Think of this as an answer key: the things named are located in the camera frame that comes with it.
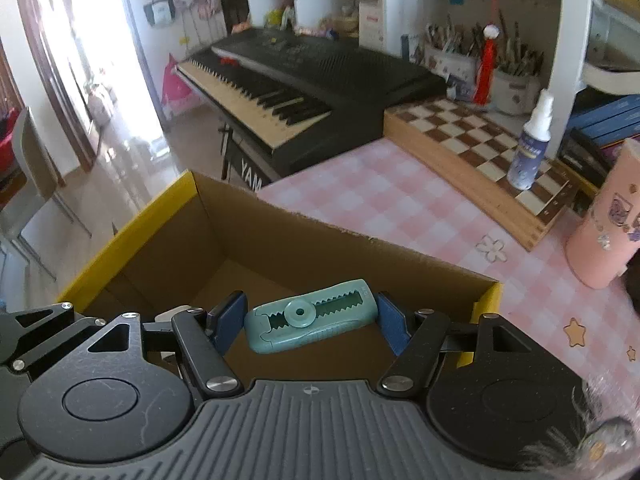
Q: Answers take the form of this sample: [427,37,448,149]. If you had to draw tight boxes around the woven bowl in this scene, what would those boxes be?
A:
[332,15,360,39]

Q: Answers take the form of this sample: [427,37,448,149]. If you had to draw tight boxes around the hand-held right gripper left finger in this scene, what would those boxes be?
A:
[82,290,249,402]

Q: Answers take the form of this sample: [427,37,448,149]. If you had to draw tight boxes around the grey furry cloth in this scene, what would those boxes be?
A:
[525,390,638,473]

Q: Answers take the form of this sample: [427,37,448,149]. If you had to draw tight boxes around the grey chair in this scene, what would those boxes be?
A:
[0,107,93,281]

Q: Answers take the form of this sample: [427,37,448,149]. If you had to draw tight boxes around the pink cylindrical container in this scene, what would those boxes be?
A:
[565,139,640,290]

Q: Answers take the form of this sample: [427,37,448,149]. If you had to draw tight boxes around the yellow green toy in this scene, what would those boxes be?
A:
[265,5,296,31]

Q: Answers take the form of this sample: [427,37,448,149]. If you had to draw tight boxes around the wooden chessboard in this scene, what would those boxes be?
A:
[382,97,581,252]

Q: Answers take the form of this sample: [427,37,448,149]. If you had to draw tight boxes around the row of children's books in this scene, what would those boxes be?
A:
[557,94,640,188]

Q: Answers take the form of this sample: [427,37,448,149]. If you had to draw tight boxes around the yellow cardboard box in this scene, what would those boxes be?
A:
[55,170,503,381]

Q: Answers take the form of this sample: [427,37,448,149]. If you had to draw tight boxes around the pink printed desktop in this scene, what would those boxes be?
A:
[256,137,640,411]

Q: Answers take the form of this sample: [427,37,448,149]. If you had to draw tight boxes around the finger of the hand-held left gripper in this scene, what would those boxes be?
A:
[0,302,107,377]

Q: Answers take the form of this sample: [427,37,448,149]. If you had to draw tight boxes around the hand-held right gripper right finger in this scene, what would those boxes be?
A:
[376,290,556,402]

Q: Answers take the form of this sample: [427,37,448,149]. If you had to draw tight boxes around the white carton box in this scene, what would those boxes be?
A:
[359,0,386,51]

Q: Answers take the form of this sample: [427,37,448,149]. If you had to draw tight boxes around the white desk bookshelf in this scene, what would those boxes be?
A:
[547,0,640,171]

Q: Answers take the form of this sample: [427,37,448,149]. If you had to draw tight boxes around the black electronic keyboard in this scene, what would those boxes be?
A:
[172,32,449,196]

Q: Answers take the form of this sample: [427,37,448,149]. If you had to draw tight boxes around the patterned white pen cup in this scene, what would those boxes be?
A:
[424,22,482,92]

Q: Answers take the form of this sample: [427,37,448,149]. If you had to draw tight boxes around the white spray bottle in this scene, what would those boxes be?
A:
[506,89,556,191]

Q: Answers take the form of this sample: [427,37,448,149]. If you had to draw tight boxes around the hanging cloth bags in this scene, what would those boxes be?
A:
[142,0,223,28]

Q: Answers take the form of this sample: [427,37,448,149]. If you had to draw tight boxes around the grey-green correction tape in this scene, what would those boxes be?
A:
[244,278,377,356]

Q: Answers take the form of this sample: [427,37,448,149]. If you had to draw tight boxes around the red tassel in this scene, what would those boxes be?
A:
[472,0,502,107]

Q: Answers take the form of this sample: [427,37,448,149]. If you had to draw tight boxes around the pink bag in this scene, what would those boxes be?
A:
[160,52,194,117]

